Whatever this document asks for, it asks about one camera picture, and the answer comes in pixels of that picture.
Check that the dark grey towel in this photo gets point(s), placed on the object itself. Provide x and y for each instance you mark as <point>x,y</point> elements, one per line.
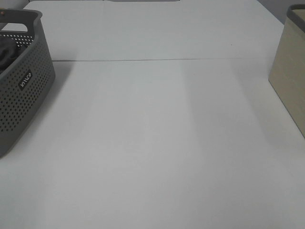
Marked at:
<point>11,52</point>

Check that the beige fabric storage box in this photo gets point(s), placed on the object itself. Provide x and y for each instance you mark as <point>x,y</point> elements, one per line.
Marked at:
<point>287,75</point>

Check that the grey perforated plastic basket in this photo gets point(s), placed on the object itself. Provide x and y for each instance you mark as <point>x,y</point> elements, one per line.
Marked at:
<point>24,87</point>

